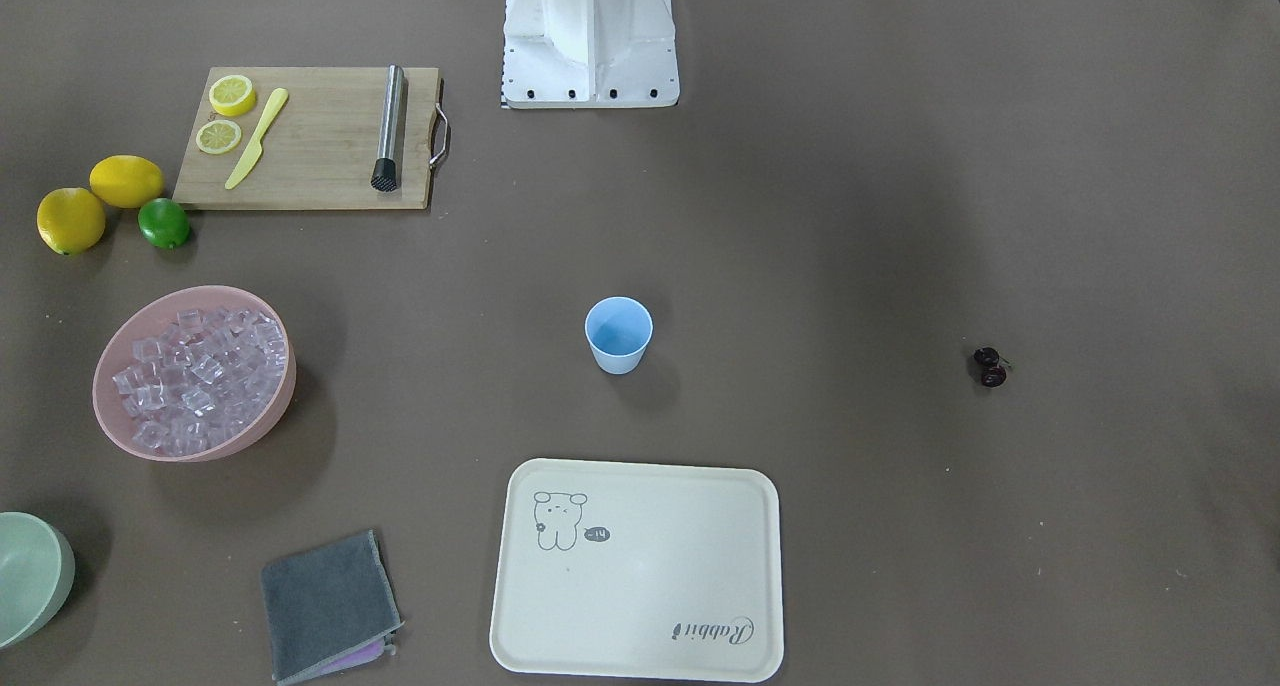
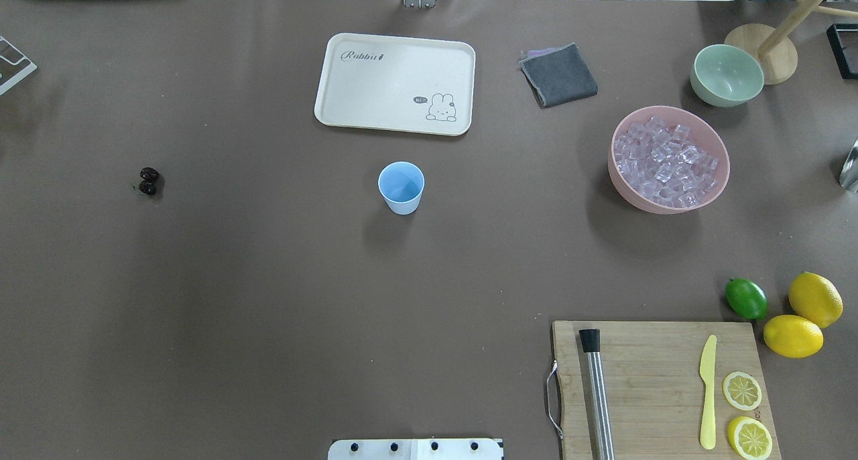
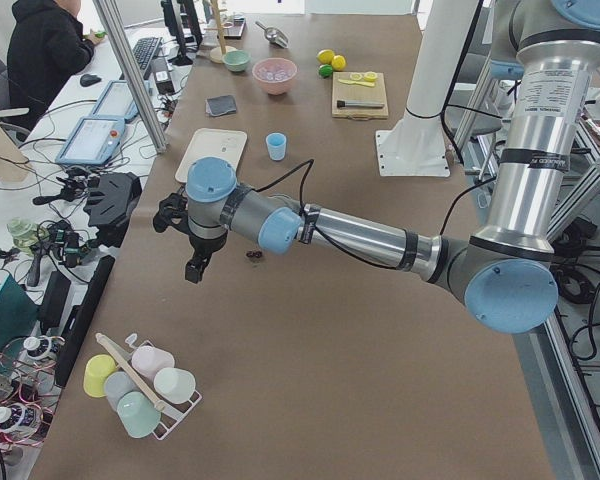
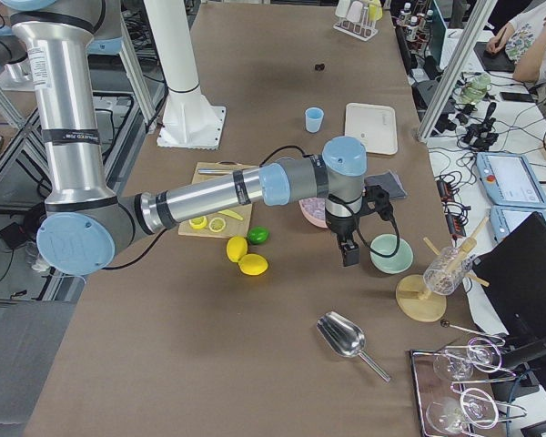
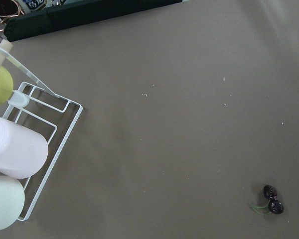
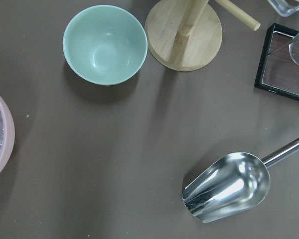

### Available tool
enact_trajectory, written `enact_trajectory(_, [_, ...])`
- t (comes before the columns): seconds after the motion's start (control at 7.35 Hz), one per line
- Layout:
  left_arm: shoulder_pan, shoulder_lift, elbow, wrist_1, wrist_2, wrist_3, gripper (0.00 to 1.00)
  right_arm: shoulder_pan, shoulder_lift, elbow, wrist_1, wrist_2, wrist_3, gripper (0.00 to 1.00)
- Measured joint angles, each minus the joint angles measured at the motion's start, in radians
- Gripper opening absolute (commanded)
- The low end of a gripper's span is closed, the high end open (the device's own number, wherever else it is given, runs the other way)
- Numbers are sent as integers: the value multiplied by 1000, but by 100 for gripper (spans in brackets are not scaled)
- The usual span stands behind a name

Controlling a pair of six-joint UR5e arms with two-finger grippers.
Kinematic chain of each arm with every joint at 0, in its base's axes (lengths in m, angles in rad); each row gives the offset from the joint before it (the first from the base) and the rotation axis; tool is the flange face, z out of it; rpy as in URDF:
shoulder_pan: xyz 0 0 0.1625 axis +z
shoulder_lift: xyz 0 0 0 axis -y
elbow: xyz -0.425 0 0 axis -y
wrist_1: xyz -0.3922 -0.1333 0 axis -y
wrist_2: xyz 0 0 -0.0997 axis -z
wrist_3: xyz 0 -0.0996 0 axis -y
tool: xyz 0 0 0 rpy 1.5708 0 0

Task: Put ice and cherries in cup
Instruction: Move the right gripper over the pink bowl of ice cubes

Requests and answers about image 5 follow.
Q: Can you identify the copper wire bottle rack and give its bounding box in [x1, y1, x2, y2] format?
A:
[0, 0, 24, 42]

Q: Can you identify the white wire cup rack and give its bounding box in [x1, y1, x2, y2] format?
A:
[3, 82, 83, 221]

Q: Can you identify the black foam bar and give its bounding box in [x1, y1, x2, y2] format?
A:
[3, 0, 182, 42]

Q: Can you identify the pink plastic cup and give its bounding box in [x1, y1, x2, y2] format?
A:
[0, 118, 48, 179]

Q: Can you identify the pale green plastic cup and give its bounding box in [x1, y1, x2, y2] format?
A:
[0, 175, 25, 230]

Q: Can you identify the yellow plastic cup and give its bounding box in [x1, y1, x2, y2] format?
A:
[0, 66, 13, 105]

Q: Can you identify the dark cherry pair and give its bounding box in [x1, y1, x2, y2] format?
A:
[250, 185, 284, 215]

